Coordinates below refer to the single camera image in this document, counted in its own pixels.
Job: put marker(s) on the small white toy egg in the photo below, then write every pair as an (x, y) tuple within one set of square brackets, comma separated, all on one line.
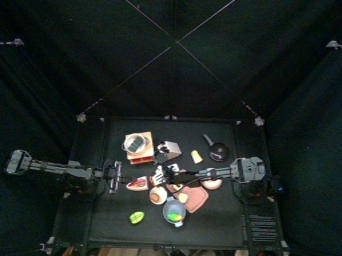
[(183, 197)]

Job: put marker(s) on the grey toy toaster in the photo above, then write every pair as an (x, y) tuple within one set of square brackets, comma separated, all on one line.
[(170, 150)]

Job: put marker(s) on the white bowl with orange egg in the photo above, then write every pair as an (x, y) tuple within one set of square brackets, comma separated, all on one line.
[(158, 195)]

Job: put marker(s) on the wooden toy stove box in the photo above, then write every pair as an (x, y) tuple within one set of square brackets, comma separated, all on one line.
[(143, 154)]

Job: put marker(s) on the red toy steak slice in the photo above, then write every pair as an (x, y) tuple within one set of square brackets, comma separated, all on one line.
[(138, 184)]

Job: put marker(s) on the pink cutting board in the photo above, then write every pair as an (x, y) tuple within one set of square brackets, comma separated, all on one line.
[(195, 197)]

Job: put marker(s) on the tan toy bread slice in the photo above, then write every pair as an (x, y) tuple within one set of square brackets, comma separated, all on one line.
[(211, 184)]

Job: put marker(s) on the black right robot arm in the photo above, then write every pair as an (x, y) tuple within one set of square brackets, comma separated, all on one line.
[(235, 170)]

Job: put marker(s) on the green toy vegetable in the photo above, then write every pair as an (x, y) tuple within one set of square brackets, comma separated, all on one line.
[(174, 217)]

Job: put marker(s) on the metal frame clamp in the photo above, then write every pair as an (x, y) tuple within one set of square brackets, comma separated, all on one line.
[(80, 117), (259, 121), (16, 42), (170, 117), (333, 44)]

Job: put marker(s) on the yellow toy cheese wedge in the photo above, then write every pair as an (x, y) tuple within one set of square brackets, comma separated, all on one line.
[(197, 156)]

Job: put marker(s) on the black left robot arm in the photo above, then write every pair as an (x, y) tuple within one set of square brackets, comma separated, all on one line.
[(54, 166)]

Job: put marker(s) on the black toy frying pan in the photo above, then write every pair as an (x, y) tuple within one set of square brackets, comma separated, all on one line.
[(218, 151)]

